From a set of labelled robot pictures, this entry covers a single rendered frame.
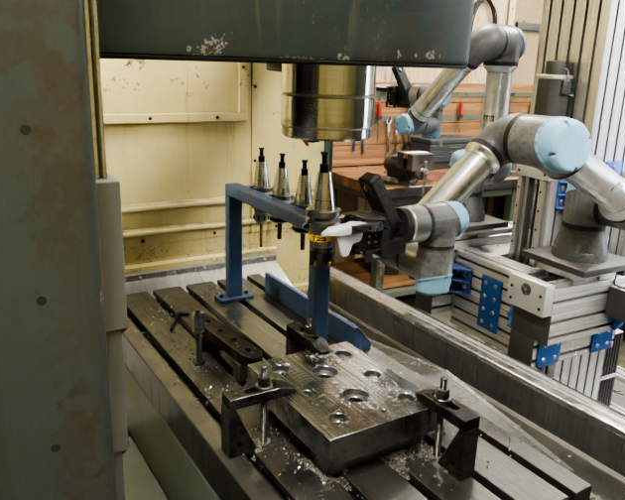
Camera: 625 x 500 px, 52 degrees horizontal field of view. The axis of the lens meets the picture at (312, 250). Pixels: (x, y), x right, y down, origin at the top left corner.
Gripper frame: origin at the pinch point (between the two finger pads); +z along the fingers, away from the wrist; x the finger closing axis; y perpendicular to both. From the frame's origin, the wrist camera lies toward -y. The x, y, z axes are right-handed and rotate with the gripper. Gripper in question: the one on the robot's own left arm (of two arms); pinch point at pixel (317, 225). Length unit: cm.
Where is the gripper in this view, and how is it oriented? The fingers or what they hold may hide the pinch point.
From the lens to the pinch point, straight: 115.1
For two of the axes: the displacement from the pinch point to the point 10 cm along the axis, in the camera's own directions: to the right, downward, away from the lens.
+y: -0.3, 9.6, 2.8
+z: -8.4, 1.2, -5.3
